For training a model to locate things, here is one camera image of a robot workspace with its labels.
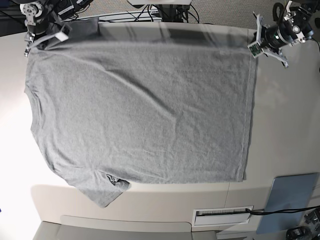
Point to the black central stand with cables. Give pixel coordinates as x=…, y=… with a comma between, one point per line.
x=172, y=13

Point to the black box with white label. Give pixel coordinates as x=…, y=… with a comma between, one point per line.
x=64, y=8

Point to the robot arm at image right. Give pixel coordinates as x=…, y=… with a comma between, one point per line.
x=291, y=28

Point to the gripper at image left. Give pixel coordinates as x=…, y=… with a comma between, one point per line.
x=34, y=41

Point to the black device bottom right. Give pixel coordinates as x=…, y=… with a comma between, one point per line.
x=299, y=233

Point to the grey T-shirt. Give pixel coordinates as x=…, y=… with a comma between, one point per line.
x=116, y=104

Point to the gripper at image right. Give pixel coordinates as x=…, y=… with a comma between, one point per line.
x=268, y=41

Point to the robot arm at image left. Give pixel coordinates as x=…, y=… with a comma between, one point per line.
x=43, y=23

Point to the blue-grey flat panel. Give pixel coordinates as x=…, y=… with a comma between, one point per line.
x=287, y=192

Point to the white cable grommet slot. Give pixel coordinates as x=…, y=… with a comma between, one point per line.
x=217, y=217

